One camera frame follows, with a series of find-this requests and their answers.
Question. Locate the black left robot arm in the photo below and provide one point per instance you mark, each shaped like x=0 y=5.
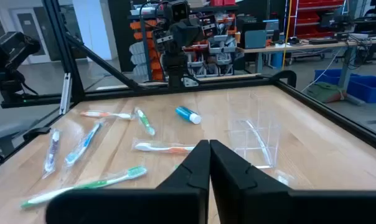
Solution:
x=175 y=67

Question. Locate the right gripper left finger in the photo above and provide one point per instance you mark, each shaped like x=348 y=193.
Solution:
x=194 y=168

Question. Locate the white aluminium extrusion piece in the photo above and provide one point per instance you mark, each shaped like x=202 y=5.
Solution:
x=65 y=93

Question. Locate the blue mouthwash bottle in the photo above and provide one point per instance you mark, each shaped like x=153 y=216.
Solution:
x=185 y=112

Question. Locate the orange and grey bin rack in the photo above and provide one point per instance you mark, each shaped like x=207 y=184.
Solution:
x=222 y=46

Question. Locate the pink white toothbrush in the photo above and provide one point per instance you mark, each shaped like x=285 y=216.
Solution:
x=163 y=148

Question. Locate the blue toothbrush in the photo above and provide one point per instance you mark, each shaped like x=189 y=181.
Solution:
x=82 y=143

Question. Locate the purple toothbrush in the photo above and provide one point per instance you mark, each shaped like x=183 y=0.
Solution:
x=52 y=149

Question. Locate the green bag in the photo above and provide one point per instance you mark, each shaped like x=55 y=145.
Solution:
x=325 y=91

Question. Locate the black aluminium table frame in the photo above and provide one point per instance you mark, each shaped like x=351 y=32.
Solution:
x=206 y=84

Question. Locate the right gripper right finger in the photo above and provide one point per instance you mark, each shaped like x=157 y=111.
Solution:
x=237 y=186

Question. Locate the black table clamp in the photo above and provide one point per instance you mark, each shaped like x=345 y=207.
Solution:
x=35 y=133

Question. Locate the orange toothbrush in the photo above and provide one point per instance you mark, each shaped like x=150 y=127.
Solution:
x=104 y=114

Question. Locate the blue plastic bin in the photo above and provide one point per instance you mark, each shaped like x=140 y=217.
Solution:
x=331 y=76
x=368 y=88

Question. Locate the clear acrylic organizer box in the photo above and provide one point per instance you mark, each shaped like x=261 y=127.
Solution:
x=253 y=140

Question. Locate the grey computer case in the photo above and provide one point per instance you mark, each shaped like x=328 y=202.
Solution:
x=255 y=39

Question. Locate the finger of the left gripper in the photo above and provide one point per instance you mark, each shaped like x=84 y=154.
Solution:
x=179 y=35
x=195 y=34

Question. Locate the black equipment on stand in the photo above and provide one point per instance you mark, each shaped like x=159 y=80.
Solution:
x=16 y=46

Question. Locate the wooden workbench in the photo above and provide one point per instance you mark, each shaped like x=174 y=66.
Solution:
x=300 y=46

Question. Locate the red storage rack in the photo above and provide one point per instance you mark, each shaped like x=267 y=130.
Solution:
x=309 y=18

